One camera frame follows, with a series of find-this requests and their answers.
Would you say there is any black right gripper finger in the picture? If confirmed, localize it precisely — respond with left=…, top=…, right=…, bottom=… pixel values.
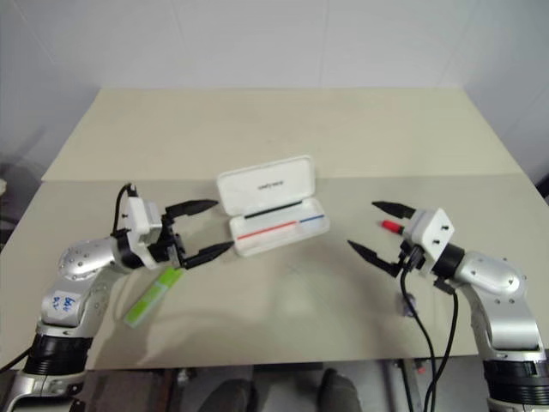
left=371, top=200, right=416, bottom=221
left=347, top=239, right=403, bottom=278

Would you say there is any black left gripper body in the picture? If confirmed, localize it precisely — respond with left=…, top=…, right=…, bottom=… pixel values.
left=148, top=213, right=189, bottom=270

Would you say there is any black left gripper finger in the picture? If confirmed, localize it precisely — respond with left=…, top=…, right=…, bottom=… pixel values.
left=164, top=199, right=220, bottom=218
left=181, top=240, right=235, bottom=271

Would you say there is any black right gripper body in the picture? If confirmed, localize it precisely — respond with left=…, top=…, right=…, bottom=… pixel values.
left=393, top=238, right=429, bottom=281

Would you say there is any white plastic pencil case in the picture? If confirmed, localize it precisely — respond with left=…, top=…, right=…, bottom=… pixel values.
left=215, top=154, right=331, bottom=259

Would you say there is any green highlighter pen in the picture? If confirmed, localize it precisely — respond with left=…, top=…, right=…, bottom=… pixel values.
left=123, top=266, right=186, bottom=331

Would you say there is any black pen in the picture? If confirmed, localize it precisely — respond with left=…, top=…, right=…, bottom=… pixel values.
left=244, top=200, right=302, bottom=221

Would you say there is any dark rounded shape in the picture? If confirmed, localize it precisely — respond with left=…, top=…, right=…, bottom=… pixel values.
left=320, top=367, right=361, bottom=412

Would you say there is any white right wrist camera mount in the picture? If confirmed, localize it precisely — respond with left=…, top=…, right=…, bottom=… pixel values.
left=408, top=208, right=456, bottom=275

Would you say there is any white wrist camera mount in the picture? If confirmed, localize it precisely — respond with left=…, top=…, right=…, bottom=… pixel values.
left=408, top=208, right=456, bottom=275
left=121, top=197, right=165, bottom=271

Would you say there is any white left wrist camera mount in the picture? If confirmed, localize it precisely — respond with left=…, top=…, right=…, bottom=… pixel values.
left=121, top=197, right=165, bottom=271

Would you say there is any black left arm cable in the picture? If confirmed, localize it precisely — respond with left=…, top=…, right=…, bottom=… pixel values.
left=111, top=183, right=139, bottom=238

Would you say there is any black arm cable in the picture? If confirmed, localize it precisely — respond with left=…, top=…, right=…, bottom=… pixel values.
left=422, top=278, right=460, bottom=412
left=400, top=256, right=438, bottom=412
left=111, top=183, right=139, bottom=238

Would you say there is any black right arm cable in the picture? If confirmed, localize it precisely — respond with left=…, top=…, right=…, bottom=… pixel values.
left=422, top=278, right=460, bottom=412
left=400, top=256, right=438, bottom=412

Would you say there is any metal table frame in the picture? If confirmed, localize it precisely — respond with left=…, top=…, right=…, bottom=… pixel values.
left=380, top=359, right=435, bottom=412

